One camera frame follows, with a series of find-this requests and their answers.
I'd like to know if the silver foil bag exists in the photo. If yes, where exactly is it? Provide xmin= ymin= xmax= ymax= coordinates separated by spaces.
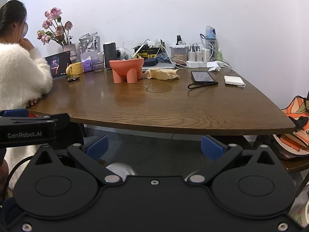
xmin=79 ymin=32 xmax=100 ymax=54

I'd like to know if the white charging cable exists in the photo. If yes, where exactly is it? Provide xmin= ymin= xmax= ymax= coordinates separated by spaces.
xmin=205 ymin=42 xmax=233 ymax=70
xmin=159 ymin=45 xmax=191 ymax=68

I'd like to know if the yellow mug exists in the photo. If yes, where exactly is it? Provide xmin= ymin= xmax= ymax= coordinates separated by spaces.
xmin=66 ymin=62 xmax=84 ymax=76

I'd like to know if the blue cable bundle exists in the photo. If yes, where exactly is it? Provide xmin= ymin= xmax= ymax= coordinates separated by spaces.
xmin=156 ymin=53 xmax=171 ymax=63

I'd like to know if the clear snack container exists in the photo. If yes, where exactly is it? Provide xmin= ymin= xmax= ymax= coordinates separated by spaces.
xmin=169 ymin=45 xmax=189 ymax=62

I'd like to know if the black smartphone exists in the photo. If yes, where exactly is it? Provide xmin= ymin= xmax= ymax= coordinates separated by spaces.
xmin=191 ymin=71 xmax=219 ymax=85

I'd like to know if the white power strip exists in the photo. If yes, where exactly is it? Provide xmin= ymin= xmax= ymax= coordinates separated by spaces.
xmin=187 ymin=60 xmax=225 ymax=68

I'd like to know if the brown paper napkin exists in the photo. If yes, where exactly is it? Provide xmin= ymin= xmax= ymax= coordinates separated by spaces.
xmin=144 ymin=68 xmax=181 ymax=80

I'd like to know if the clear glass cup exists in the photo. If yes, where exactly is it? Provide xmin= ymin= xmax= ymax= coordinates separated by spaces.
xmin=91 ymin=55 xmax=105 ymax=72

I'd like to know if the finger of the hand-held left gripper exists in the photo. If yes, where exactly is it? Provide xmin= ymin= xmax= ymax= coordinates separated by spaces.
xmin=0 ymin=113 xmax=70 ymax=136
xmin=0 ymin=109 xmax=30 ymax=118

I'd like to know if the pink flower bouquet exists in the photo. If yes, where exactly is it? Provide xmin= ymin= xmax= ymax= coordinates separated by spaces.
xmin=37 ymin=7 xmax=73 ymax=46

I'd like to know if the black cable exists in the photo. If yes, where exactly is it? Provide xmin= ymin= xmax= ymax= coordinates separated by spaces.
xmin=3 ymin=156 xmax=34 ymax=195

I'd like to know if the orange footed bowl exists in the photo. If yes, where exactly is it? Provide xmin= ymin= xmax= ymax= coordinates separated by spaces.
xmin=109 ymin=58 xmax=145 ymax=84

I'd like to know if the orange fox cushion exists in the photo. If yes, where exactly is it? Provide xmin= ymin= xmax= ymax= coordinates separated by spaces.
xmin=273 ymin=95 xmax=309 ymax=157

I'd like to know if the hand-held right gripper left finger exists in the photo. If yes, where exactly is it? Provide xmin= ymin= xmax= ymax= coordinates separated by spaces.
xmin=36 ymin=135 xmax=122 ymax=185

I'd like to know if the glass flower vase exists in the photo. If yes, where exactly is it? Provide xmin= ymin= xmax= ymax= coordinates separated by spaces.
xmin=62 ymin=43 xmax=77 ymax=62

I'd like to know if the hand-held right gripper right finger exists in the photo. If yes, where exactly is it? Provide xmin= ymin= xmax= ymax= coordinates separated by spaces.
xmin=187 ymin=135 xmax=276 ymax=185

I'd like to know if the black and yellow box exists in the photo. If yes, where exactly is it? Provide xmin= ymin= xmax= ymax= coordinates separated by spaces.
xmin=132 ymin=40 xmax=167 ymax=58

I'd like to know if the silver laptop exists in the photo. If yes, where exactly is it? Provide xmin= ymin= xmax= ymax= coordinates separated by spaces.
xmin=142 ymin=61 xmax=176 ymax=70

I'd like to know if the white round camera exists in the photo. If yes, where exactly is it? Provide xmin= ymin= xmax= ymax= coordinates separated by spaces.
xmin=116 ymin=48 xmax=128 ymax=60

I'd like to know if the black tablet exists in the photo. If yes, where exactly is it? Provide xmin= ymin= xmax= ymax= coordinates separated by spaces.
xmin=43 ymin=51 xmax=71 ymax=79

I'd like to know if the black speaker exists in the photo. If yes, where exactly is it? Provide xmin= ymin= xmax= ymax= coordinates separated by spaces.
xmin=103 ymin=43 xmax=117 ymax=68

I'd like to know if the blue lid water bottle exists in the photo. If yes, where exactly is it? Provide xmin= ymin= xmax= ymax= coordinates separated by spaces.
xmin=200 ymin=26 xmax=218 ymax=61

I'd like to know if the crumpled white tissue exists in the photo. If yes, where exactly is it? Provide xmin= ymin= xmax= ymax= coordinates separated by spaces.
xmin=207 ymin=61 xmax=221 ymax=72

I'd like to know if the purple tissue box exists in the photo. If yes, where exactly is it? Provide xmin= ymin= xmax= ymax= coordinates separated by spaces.
xmin=80 ymin=52 xmax=97 ymax=72

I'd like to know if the pale patterned bag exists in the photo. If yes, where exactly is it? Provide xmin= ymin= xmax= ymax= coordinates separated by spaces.
xmin=288 ymin=198 xmax=309 ymax=230

